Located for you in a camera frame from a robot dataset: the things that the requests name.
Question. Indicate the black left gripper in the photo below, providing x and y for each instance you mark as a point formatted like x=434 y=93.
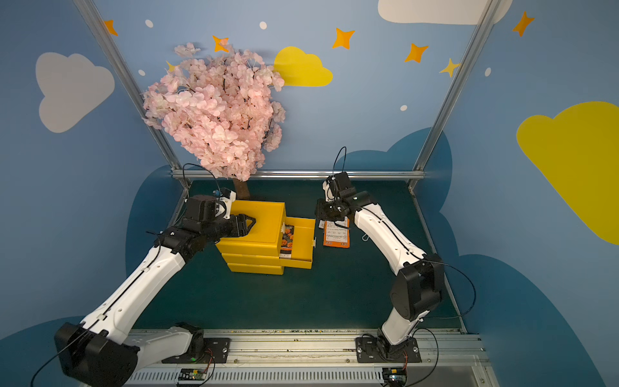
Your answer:
x=237 y=225

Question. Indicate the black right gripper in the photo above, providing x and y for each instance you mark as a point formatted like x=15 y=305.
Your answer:
x=330 y=210

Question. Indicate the orange bordered seed bag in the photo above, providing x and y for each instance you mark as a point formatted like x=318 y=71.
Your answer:
x=337 y=234

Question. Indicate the yellow plastic drawer cabinet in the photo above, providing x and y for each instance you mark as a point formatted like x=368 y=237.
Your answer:
x=258 y=252

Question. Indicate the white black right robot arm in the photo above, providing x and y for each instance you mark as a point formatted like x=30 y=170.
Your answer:
x=419 y=276

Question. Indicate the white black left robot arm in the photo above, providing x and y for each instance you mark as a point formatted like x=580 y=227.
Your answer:
x=98 y=351

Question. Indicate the pink blossom artificial tree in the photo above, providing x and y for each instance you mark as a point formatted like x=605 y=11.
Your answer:
x=220 y=109

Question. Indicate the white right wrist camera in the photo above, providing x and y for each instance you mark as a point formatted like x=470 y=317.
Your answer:
x=329 y=197

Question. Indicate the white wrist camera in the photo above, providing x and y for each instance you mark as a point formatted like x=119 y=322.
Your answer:
x=329 y=197
x=225 y=201

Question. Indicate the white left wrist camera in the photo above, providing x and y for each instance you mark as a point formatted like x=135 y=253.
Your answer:
x=225 y=201

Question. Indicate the aluminium frame rail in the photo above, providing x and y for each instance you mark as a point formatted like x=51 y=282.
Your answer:
x=309 y=175

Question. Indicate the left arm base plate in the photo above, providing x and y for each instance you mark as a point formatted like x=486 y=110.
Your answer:
x=214 y=350

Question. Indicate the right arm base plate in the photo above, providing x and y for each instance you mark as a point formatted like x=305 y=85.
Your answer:
x=376 y=349

